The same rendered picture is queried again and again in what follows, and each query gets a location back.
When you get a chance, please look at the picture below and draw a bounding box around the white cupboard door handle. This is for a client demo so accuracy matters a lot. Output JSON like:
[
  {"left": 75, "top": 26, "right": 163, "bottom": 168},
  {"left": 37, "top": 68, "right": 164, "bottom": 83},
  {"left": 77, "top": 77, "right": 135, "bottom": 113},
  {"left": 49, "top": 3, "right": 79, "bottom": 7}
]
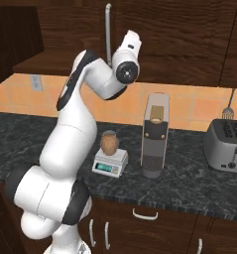
[
  {"left": 195, "top": 238, "right": 204, "bottom": 254},
  {"left": 103, "top": 221, "right": 111, "bottom": 251},
  {"left": 88, "top": 218, "right": 97, "bottom": 248}
]

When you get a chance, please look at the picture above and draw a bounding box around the hanging metal fork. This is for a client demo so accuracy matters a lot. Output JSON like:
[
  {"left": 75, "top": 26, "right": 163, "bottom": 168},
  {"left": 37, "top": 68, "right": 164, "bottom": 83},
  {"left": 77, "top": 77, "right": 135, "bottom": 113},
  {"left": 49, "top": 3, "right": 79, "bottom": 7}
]
[{"left": 221, "top": 87, "right": 237, "bottom": 121}]

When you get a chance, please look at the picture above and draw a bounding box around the white drawer handle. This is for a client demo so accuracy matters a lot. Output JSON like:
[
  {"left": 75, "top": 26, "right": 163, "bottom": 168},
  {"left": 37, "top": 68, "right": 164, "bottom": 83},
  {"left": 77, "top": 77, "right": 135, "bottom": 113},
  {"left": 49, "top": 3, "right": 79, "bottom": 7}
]
[{"left": 132, "top": 207, "right": 160, "bottom": 221}]

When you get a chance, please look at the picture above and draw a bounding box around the grey coffee machine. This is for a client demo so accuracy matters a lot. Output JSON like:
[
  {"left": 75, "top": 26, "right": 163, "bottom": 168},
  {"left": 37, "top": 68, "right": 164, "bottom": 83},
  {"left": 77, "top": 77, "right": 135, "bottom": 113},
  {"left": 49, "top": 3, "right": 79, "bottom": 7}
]
[{"left": 140, "top": 91, "right": 171, "bottom": 180}]

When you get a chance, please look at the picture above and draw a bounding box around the narrow dark wood cabinet door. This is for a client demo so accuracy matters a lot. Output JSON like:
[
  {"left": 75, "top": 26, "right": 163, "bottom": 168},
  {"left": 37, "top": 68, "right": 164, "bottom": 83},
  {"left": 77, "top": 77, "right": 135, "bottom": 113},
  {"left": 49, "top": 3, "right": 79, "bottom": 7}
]
[{"left": 218, "top": 0, "right": 237, "bottom": 89}]

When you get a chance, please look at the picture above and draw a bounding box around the wide dark wood cabinet door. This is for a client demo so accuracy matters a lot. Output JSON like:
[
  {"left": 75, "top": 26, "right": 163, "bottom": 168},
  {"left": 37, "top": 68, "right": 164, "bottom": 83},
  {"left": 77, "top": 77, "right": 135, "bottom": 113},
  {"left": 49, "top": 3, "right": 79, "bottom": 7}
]
[{"left": 114, "top": 0, "right": 237, "bottom": 88}]

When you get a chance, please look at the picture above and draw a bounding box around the dark wood cabinet shelf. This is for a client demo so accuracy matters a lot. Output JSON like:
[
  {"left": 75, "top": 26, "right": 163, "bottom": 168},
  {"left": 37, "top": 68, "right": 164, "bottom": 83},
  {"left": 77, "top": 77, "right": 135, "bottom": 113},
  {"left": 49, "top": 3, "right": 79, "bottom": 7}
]
[{"left": 12, "top": 50, "right": 91, "bottom": 76}]

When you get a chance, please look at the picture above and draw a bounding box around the dark wood cupboard door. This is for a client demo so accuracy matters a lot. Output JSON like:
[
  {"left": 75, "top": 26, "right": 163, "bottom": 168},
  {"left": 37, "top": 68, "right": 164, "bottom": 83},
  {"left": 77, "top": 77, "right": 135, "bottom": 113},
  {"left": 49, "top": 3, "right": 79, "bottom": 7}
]
[{"left": 99, "top": 218, "right": 194, "bottom": 254}]

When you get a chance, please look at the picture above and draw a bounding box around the silver toaster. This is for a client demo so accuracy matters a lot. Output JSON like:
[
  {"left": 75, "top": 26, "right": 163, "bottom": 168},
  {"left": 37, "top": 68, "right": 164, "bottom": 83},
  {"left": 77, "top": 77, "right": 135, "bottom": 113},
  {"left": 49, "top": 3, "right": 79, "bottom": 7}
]
[{"left": 202, "top": 118, "right": 237, "bottom": 175}]

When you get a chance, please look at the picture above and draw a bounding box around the dark wood drawer front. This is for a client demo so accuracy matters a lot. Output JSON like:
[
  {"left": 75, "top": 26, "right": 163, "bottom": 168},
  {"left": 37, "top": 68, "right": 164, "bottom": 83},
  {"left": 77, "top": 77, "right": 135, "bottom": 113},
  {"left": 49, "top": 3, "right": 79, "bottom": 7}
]
[{"left": 91, "top": 196, "right": 199, "bottom": 240}]

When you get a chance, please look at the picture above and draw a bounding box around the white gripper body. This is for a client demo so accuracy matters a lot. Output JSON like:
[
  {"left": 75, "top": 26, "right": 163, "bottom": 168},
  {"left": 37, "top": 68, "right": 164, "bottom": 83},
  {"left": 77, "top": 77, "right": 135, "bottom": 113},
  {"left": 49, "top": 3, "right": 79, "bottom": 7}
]
[{"left": 124, "top": 29, "right": 143, "bottom": 49}]

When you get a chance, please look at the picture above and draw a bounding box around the white digital scale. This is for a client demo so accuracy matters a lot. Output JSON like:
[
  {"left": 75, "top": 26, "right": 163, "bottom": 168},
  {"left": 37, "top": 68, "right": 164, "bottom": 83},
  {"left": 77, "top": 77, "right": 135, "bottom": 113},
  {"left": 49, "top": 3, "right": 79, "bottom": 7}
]
[{"left": 91, "top": 147, "right": 129, "bottom": 179}]

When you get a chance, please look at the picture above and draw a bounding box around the long grey cabinet handle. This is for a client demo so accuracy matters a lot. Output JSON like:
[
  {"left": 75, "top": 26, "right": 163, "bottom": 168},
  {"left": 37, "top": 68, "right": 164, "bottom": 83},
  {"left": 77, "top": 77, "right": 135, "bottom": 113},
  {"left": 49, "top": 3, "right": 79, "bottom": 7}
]
[{"left": 104, "top": 2, "right": 113, "bottom": 67}]

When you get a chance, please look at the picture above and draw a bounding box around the grey wall socket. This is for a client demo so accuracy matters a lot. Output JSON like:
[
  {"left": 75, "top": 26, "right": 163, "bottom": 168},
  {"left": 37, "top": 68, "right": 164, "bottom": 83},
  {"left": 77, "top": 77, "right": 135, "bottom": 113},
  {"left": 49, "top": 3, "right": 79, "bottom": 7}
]
[{"left": 29, "top": 74, "right": 45, "bottom": 92}]

